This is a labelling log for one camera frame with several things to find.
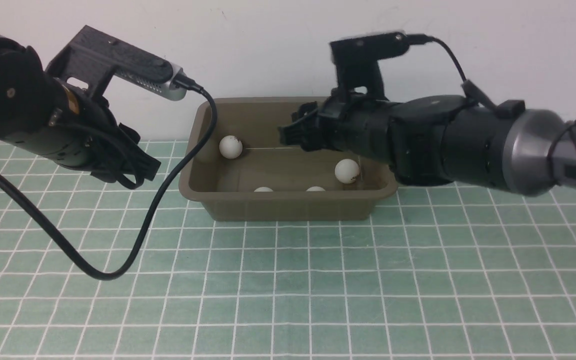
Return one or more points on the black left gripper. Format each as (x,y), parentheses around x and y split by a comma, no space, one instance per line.
(83,135)

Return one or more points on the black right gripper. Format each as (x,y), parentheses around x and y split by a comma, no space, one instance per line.
(361,126)

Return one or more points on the white ping-pong ball printed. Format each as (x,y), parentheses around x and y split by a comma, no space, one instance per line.
(347,171)

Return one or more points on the white ping-pong ball plain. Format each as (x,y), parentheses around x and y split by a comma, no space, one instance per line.
(263,189)

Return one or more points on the white ping-pong ball with logo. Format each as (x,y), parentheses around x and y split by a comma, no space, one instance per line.
(230,147)

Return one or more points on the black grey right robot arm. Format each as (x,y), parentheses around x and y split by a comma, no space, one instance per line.
(442,139)

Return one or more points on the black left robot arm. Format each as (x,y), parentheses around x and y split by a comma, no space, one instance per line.
(27,92)

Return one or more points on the olive green plastic bin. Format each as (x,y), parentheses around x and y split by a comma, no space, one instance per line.
(225,187)

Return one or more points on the green checkered table mat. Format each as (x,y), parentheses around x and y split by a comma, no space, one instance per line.
(445,273)

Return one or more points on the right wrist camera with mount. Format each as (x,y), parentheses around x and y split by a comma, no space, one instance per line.
(356,62)

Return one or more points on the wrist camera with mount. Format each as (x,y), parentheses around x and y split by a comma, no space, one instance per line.
(356,62)
(94,58)

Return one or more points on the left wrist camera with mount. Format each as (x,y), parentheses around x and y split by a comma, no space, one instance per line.
(94,58)

